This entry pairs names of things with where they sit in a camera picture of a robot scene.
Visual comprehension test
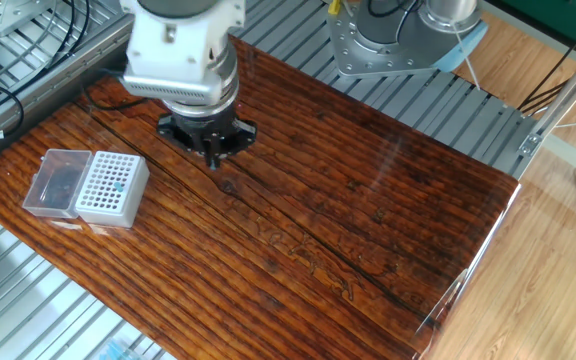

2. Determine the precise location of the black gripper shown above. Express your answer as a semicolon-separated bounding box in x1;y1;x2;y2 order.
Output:
156;111;259;170

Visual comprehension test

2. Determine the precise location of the white pipette tip holder box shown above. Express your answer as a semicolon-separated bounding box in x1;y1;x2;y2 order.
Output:
74;150;151;230

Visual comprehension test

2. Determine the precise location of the clear pack of blue tips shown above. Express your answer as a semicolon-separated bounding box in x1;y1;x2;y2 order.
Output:
95;337;140;360

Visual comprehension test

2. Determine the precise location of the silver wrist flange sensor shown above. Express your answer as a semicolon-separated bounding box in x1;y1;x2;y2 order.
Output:
161;43;242;120

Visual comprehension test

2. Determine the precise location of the silver vented wrist box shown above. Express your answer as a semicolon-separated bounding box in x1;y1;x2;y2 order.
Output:
119;73;220;108

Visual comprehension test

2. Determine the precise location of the glossy wood grain board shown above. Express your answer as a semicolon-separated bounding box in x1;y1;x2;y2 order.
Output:
0;12;520;360

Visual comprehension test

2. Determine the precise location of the clear plastic box lid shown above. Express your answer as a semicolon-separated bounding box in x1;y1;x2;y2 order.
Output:
21;148;94;220

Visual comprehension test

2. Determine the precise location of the silver perforated plate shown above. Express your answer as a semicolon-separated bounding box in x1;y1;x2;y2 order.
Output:
0;0;58;40

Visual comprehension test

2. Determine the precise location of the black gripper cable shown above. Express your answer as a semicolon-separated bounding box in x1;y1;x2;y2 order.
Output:
82;88;150;112

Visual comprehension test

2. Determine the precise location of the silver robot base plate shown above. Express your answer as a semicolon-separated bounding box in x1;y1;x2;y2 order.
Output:
326;0;450;80

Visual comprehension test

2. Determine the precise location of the white cable tie tail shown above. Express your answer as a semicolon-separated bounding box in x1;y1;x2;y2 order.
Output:
454;23;483;92

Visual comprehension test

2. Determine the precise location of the aluminium frame post with bracket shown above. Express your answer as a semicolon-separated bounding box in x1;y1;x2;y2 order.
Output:
516;29;576;157

